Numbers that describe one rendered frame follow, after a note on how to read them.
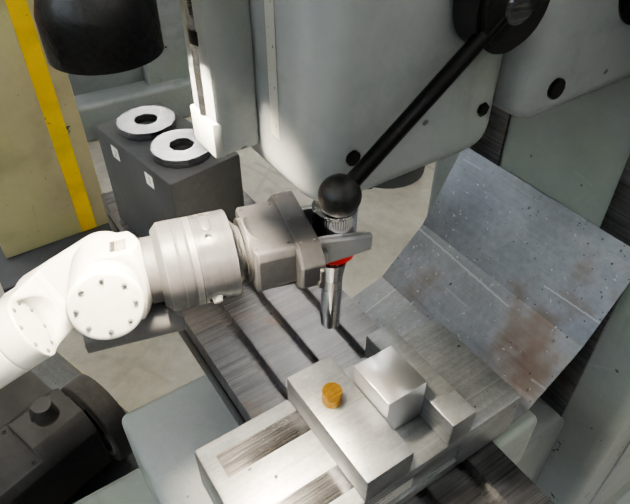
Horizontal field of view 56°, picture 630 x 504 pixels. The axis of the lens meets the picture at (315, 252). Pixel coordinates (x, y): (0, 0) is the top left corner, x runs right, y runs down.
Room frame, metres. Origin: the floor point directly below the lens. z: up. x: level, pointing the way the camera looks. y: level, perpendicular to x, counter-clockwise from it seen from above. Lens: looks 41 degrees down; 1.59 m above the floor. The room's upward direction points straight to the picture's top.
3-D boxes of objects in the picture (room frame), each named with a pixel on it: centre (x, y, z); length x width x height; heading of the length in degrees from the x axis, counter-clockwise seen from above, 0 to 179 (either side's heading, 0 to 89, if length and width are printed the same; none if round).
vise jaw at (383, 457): (0.36, -0.03, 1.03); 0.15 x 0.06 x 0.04; 34
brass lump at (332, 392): (0.37, -0.02, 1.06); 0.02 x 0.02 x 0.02
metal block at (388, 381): (0.39, -0.08, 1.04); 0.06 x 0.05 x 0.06; 34
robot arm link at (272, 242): (0.45, 0.07, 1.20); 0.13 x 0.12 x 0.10; 20
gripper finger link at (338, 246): (0.45, -0.03, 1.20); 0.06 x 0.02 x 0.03; 110
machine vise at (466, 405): (0.37, -0.06, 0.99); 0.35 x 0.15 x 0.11; 124
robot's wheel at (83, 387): (0.71, 0.45, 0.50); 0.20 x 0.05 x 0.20; 51
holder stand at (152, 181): (0.79, 0.23, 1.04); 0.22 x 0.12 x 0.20; 43
